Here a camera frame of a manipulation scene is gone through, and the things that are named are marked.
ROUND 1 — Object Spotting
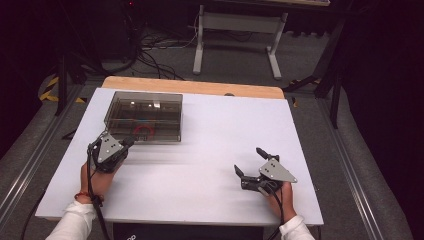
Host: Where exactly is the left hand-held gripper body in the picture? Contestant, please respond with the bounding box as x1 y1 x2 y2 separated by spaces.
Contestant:
87 130 130 174

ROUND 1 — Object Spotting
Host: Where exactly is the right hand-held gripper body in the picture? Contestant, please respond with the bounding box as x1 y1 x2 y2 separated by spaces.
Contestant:
240 156 299 195

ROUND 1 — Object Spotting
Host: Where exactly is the red rubber band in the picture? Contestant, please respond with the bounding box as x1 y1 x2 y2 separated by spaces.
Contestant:
132 124 156 141

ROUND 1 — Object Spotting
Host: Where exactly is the smoky transparent drawer box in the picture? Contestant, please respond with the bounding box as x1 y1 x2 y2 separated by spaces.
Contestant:
103 91 184 144

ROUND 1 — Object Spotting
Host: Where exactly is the person's right hand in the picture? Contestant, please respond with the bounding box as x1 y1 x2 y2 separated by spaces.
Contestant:
264 181 298 224

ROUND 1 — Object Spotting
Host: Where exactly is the person's left hand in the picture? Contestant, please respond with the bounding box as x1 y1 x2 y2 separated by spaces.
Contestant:
79 161 118 204

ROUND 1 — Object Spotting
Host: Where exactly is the person's black clothing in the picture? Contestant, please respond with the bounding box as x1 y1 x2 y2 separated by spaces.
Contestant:
112 222 264 240

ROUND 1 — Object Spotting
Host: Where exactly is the black metal stand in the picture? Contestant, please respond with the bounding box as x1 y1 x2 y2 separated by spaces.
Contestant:
54 49 113 116
283 16 349 130

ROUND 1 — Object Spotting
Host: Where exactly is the yellow black floor tape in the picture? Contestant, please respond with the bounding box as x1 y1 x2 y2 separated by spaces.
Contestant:
38 76 86 104

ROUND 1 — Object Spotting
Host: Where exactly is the red wrist bracelet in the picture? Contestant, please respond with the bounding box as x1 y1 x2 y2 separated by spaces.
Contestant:
73 190 105 204

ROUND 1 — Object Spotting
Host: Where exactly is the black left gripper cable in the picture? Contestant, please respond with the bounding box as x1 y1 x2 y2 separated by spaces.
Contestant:
85 142 113 240

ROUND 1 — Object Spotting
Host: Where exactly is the aluminium floor rail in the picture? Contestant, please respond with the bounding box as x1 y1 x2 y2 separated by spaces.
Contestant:
316 98 388 240
0 83 86 222

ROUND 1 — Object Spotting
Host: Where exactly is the bundle of black floor cables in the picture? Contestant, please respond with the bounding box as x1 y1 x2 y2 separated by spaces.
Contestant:
128 19 201 82

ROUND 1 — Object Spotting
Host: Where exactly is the black floor cable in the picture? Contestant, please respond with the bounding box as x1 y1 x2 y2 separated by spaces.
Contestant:
19 191 47 240

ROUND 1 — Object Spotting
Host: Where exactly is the white metal stand frame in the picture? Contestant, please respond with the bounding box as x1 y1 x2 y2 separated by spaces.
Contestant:
192 4 290 81

